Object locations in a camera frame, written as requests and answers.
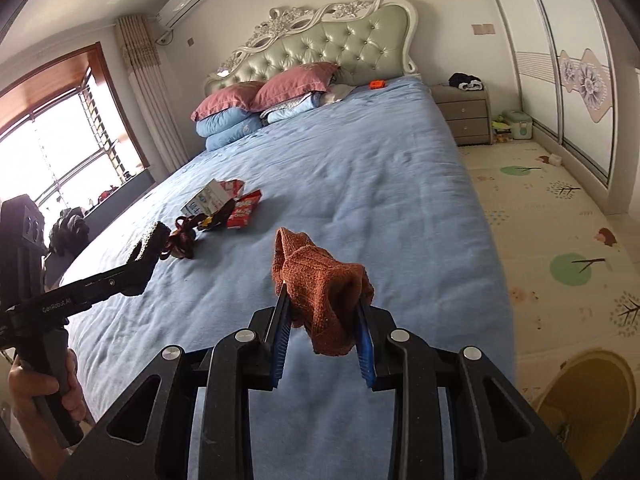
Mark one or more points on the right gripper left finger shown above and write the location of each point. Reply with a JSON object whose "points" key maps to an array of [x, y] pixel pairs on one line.
{"points": [[188, 413]]}

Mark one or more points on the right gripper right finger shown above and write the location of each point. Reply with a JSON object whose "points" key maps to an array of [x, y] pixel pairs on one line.
{"points": [[454, 411]]}

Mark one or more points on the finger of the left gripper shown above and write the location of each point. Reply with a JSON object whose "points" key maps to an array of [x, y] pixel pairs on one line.
{"points": [[148, 251]]}

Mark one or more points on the dark red snack wrappers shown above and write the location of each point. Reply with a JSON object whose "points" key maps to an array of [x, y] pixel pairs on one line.
{"points": [[180, 243]]}

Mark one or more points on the white milk carton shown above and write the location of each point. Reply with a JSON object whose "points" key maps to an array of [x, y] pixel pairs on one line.
{"points": [[210, 199]]}

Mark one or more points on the red snack packet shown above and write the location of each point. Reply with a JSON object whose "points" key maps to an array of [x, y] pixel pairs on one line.
{"points": [[243, 209]]}

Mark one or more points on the brown cloth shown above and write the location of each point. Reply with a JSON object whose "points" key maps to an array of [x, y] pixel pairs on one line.
{"points": [[325, 293]]}

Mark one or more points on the yellow trash bin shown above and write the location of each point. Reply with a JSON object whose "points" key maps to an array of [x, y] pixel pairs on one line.
{"points": [[589, 406]]}

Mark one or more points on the person's left hand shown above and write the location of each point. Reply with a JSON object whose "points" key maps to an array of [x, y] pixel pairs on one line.
{"points": [[24, 386]]}

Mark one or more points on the black jacket on chair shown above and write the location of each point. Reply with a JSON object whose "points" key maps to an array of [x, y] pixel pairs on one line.
{"points": [[70, 233]]}

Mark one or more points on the window with metal bars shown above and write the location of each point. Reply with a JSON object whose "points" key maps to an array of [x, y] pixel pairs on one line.
{"points": [[66, 141]]}

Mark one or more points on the cartoon pattern floor mat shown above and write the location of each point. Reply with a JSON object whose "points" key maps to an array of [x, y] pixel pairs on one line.
{"points": [[571, 283]]}

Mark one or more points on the left pink pillow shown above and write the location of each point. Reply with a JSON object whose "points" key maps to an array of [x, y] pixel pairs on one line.
{"points": [[240, 95]]}

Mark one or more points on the pink pillow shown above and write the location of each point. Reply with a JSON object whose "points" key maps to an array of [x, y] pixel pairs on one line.
{"points": [[294, 82], [240, 95]]}

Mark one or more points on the beige striped curtain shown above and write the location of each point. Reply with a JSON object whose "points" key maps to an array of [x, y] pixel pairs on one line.
{"points": [[142, 61]]}

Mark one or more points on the light blue folded blanket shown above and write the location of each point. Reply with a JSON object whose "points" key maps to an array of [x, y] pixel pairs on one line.
{"points": [[291, 108]]}

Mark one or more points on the blue bed sheet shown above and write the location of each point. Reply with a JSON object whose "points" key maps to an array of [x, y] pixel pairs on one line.
{"points": [[375, 179]]}

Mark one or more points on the right pink pillow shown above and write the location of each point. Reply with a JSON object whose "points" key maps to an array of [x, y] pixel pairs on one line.
{"points": [[294, 82]]}

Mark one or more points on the small orange object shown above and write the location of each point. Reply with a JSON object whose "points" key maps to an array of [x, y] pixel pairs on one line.
{"points": [[377, 84]]}

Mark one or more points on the white green storage box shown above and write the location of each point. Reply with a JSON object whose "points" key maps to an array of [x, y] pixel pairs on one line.
{"points": [[520, 123]]}

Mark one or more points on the green tufted headboard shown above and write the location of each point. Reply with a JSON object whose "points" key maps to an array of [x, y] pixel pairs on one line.
{"points": [[366, 40]]}

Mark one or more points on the grey bedside table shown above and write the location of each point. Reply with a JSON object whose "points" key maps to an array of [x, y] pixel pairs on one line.
{"points": [[467, 114]]}

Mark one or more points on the black white clothes pile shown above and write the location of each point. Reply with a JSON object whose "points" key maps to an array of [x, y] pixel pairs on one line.
{"points": [[465, 82]]}

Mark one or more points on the white sliding wardrobe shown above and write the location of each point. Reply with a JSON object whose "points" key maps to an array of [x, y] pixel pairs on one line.
{"points": [[577, 71]]}

